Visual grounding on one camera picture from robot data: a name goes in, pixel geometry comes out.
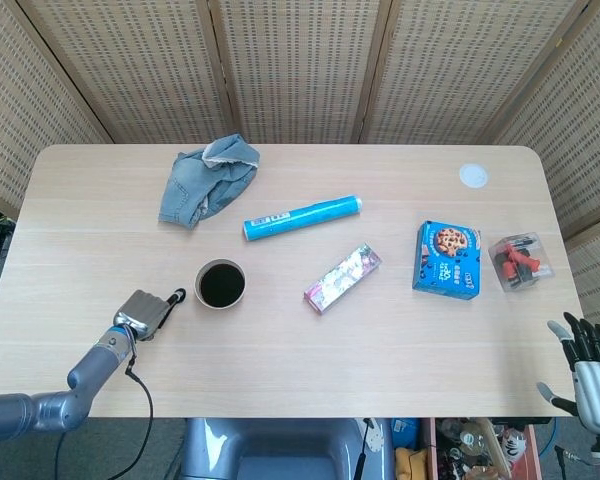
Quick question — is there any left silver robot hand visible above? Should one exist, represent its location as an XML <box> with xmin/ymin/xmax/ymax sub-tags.
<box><xmin>112</xmin><ymin>288</ymin><xmax>178</xmax><ymax>342</ymax></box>

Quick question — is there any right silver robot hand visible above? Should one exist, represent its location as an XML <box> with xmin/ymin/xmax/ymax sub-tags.
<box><xmin>537</xmin><ymin>312</ymin><xmax>600</xmax><ymax>441</ymax></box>

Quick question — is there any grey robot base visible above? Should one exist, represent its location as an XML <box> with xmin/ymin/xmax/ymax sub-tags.
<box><xmin>179</xmin><ymin>417</ymin><xmax>396</xmax><ymax>480</ymax></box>

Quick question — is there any white bowl of dark liquid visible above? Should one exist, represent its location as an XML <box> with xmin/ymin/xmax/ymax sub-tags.
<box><xmin>194</xmin><ymin>258</ymin><xmax>247</xmax><ymax>311</ymax></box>

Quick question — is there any blue denim cloth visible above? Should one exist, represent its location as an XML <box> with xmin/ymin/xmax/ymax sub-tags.
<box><xmin>157</xmin><ymin>132</ymin><xmax>261</xmax><ymax>231</ymax></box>

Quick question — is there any clear box of red tools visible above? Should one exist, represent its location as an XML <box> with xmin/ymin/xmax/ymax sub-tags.
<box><xmin>487</xmin><ymin>231</ymin><xmax>556</xmax><ymax>294</ymax></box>

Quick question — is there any blue cookie box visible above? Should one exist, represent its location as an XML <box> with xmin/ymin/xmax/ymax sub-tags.
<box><xmin>411</xmin><ymin>220</ymin><xmax>483</xmax><ymax>301</ymax></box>

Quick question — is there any wooden crate of clutter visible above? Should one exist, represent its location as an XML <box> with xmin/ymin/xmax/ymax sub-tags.
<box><xmin>422</xmin><ymin>417</ymin><xmax>541</xmax><ymax>480</ymax></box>

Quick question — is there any blue cling film roll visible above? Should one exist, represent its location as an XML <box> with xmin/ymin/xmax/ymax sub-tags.
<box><xmin>242</xmin><ymin>194</ymin><xmax>365</xmax><ymax>243</ymax></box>

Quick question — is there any floral pink-ended carton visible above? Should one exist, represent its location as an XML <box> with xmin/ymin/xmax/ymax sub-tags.
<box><xmin>302</xmin><ymin>242</ymin><xmax>383</xmax><ymax>316</ymax></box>

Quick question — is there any yellow cloth item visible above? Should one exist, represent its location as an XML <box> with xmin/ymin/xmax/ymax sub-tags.
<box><xmin>394</xmin><ymin>447</ymin><xmax>430</xmax><ymax>480</ymax></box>

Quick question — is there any woven folding screen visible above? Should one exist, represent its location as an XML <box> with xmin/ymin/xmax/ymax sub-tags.
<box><xmin>0</xmin><ymin>0</ymin><xmax>600</xmax><ymax>331</ymax></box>

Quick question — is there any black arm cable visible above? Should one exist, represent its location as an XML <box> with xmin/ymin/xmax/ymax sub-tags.
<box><xmin>53</xmin><ymin>344</ymin><xmax>155</xmax><ymax>480</ymax></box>

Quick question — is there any white bracket with cable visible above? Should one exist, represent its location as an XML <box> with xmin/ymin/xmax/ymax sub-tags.
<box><xmin>354</xmin><ymin>418</ymin><xmax>384</xmax><ymax>480</ymax></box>

